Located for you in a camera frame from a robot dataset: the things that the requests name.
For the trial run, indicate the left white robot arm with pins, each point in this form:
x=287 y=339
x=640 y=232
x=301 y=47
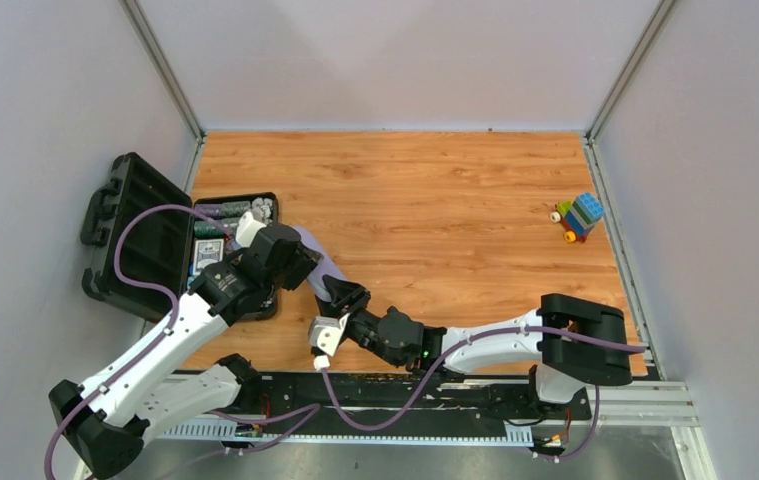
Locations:
x=111 y=416

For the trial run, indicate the aluminium frame rail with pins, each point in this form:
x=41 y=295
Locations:
x=641 y=404

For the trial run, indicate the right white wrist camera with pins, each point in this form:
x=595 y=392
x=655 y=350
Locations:
x=326 y=334

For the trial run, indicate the colourful toy block car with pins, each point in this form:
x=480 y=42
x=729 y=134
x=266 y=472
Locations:
x=578 y=217

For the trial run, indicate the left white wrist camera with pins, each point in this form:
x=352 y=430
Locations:
x=247 y=228

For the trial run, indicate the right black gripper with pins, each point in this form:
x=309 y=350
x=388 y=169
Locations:
x=347 y=302

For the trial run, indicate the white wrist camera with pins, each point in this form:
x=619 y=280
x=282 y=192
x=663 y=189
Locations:
x=326 y=334
x=247 y=228

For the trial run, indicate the black poker chip case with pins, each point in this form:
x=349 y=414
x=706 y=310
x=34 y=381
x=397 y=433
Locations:
x=161 y=248

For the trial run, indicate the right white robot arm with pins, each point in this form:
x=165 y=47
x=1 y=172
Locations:
x=571 y=342

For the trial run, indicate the grey glasses case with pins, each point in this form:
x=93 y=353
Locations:
x=325 y=267

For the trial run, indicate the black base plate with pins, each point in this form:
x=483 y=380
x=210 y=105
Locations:
x=450 y=408

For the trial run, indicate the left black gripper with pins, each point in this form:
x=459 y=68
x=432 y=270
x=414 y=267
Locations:
x=296 y=264

